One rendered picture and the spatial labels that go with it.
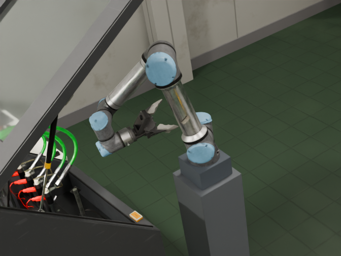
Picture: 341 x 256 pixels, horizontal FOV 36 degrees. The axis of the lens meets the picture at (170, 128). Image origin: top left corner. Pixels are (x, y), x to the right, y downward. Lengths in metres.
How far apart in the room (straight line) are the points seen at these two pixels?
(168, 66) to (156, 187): 1.88
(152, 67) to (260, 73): 3.02
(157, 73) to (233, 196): 0.82
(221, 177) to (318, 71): 2.63
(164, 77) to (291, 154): 2.06
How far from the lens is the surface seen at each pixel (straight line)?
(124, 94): 2.24
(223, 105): 4.53
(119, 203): 2.24
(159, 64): 1.99
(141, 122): 2.22
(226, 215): 2.59
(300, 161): 3.85
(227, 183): 2.47
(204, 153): 2.20
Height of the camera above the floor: 2.39
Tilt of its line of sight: 33 degrees down
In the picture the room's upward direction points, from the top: 11 degrees counter-clockwise
